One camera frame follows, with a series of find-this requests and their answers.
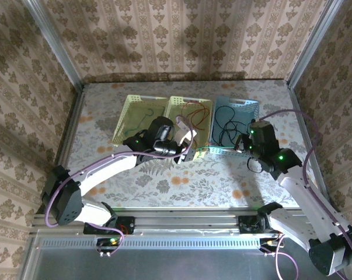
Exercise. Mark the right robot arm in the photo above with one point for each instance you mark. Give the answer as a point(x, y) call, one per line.
point(298, 192)

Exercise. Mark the aluminium upright post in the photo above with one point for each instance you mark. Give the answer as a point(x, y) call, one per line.
point(314, 43)
point(53, 43)

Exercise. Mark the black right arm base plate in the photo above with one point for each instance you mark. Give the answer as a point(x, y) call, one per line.
point(245, 224)

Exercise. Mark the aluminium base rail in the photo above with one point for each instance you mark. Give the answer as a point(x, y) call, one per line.
point(187, 221)

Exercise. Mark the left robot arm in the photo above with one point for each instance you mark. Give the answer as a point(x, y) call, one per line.
point(105, 172)

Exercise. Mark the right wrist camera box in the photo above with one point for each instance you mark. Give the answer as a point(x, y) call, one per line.
point(259, 125)

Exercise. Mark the pale yellow plastic basket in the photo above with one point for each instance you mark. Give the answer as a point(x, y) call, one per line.
point(178, 102)
point(135, 116)

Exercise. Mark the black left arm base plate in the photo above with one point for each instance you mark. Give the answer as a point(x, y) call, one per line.
point(129, 224)

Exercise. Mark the grey metal tray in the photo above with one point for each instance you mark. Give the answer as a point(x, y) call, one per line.
point(178, 265)

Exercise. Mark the light blue plastic basket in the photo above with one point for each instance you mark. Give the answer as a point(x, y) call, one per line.
point(251, 108)

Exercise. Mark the small control board with lights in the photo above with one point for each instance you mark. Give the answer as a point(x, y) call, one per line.
point(108, 243)
point(270, 244)

